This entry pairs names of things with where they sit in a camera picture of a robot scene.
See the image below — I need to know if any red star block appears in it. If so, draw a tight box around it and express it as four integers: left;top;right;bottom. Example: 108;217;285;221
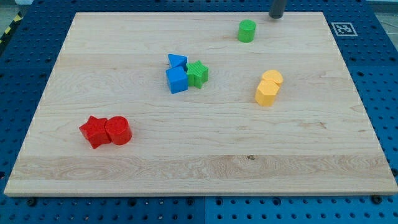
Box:
79;116;111;149

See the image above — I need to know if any yellow black hazard tape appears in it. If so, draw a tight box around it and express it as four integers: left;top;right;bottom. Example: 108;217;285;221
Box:
1;11;23;45

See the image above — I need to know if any red cylinder block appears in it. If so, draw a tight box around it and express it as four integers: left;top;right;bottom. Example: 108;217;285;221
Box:
105;116;133;145

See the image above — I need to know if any green cylinder block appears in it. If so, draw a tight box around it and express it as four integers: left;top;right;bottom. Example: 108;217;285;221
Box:
238;19;256;43

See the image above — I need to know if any wooden board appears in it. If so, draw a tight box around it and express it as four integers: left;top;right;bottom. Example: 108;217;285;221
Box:
4;12;397;197

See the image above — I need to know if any yellow heart block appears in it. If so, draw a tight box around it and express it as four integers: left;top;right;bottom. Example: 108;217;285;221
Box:
262;70;284;86

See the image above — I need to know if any yellow hexagon block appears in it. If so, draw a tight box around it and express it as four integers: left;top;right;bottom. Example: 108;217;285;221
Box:
254;80;280;106

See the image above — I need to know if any blue cube block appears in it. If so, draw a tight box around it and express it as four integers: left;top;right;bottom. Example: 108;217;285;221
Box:
165;67;188;94

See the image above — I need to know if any blue triangle block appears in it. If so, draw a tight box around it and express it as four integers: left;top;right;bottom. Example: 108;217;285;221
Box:
168;54;188;70

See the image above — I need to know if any white fiducial marker tag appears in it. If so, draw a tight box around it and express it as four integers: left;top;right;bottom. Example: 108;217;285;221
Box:
331;22;358;37

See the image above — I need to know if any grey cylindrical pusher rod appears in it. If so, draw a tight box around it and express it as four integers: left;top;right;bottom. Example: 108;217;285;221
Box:
269;0;287;19

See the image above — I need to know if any green star block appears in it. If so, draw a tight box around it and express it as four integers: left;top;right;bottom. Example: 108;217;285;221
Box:
187;60;209;88

